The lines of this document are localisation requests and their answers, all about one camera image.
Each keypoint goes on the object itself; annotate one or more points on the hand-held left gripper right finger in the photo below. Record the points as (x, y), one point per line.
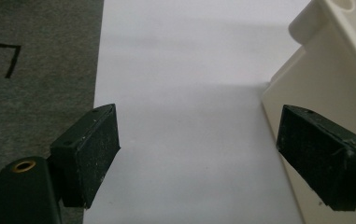
(316, 155)

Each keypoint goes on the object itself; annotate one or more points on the cream plastic container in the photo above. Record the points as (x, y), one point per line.
(328, 74)

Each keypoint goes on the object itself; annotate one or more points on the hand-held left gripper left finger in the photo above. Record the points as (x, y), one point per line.
(83, 155)

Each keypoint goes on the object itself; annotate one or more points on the grey carpet with black mark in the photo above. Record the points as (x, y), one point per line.
(38, 87)

